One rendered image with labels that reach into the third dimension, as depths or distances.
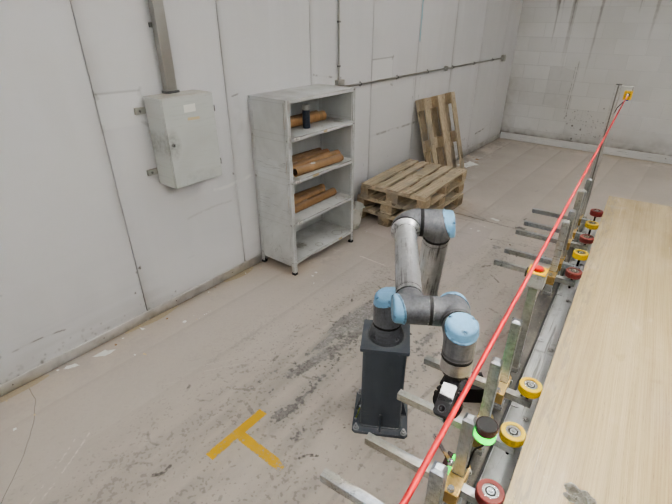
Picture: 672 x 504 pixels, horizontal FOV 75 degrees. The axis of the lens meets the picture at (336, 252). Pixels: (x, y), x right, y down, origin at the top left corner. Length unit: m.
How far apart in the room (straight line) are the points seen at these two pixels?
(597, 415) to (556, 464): 0.29
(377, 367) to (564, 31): 7.57
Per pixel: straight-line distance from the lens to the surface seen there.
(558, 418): 1.78
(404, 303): 1.33
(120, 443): 2.95
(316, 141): 4.54
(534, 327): 2.51
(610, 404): 1.91
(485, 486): 1.51
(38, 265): 3.28
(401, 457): 1.57
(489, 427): 1.38
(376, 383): 2.49
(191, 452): 2.77
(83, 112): 3.18
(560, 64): 9.12
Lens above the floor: 2.11
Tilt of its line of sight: 28 degrees down
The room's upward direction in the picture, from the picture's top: straight up
